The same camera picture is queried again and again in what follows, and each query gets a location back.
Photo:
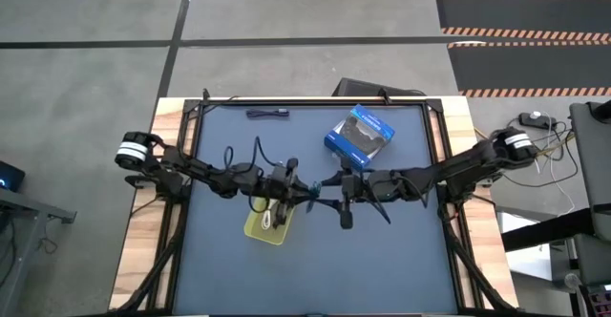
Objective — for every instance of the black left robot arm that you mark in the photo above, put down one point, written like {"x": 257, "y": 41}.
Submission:
{"x": 191, "y": 166}

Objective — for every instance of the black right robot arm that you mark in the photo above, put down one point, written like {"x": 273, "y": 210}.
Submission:
{"x": 458, "y": 166}

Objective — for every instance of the black crossbar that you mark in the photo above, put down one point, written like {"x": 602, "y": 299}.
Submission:
{"x": 549, "y": 230}

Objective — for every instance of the black mat orange striped edge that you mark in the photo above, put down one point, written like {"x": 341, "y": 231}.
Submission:
{"x": 525, "y": 11}
{"x": 525, "y": 69}

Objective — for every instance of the control panel with buttons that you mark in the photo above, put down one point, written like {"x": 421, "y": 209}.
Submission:
{"x": 599, "y": 302}

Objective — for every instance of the black flat case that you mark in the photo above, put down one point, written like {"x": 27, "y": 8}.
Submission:
{"x": 363, "y": 89}

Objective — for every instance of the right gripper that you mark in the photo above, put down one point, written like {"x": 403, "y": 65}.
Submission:
{"x": 351, "y": 185}

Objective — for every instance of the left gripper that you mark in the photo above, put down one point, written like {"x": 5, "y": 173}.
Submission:
{"x": 281, "y": 188}

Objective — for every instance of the black metal table frame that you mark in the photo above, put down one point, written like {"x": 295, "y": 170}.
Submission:
{"x": 435, "y": 104}

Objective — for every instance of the blue game controller box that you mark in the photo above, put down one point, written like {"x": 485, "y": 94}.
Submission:
{"x": 363, "y": 135}

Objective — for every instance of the blue table mat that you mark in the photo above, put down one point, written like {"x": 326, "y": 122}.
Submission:
{"x": 334, "y": 269}

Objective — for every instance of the black device blue light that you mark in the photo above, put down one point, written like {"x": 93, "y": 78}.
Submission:
{"x": 9, "y": 174}

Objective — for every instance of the grey cabinet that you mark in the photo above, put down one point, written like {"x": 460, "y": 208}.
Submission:
{"x": 594, "y": 164}

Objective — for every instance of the grey metal stand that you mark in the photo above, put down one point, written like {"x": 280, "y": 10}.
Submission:
{"x": 28, "y": 207}

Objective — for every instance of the yellow plastic bin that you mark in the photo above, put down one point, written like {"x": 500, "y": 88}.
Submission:
{"x": 267, "y": 236}

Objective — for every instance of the black power strip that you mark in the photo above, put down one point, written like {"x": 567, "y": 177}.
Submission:
{"x": 544, "y": 122}

